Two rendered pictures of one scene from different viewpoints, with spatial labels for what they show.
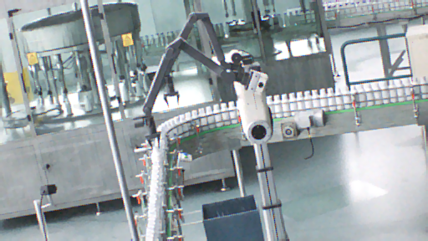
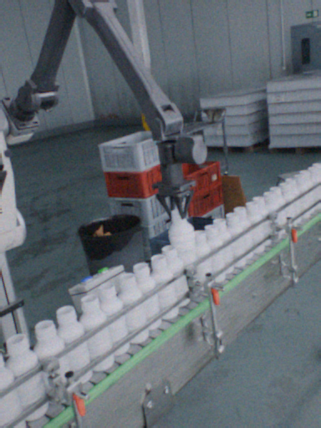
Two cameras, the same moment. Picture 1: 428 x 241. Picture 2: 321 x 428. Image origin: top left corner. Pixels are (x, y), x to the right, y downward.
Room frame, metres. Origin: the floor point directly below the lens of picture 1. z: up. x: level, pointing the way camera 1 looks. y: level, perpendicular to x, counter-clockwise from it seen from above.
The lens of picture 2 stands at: (6.19, 1.12, 1.62)
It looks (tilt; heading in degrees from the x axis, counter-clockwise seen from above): 17 degrees down; 223
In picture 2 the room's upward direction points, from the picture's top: 8 degrees counter-clockwise
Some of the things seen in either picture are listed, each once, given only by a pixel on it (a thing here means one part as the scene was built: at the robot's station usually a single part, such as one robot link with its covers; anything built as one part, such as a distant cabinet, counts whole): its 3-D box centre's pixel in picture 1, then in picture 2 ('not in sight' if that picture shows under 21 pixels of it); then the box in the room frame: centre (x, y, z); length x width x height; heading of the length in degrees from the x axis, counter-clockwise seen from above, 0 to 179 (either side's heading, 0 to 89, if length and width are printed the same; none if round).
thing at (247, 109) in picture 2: not in sight; (242, 119); (-1.58, -3.62, 0.50); 1.23 x 1.05 x 1.00; 178
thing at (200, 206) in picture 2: not in sight; (190, 200); (2.68, -1.69, 0.33); 0.61 x 0.41 x 0.22; 3
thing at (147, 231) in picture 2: not in sight; (152, 224); (3.38, -1.59, 0.33); 0.61 x 0.41 x 0.22; 6
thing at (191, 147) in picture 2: (142, 116); (180, 139); (5.28, 0.39, 1.44); 0.12 x 0.09 x 0.12; 89
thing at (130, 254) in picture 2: not in sight; (117, 266); (4.16, -1.25, 0.32); 0.45 x 0.45 x 0.64
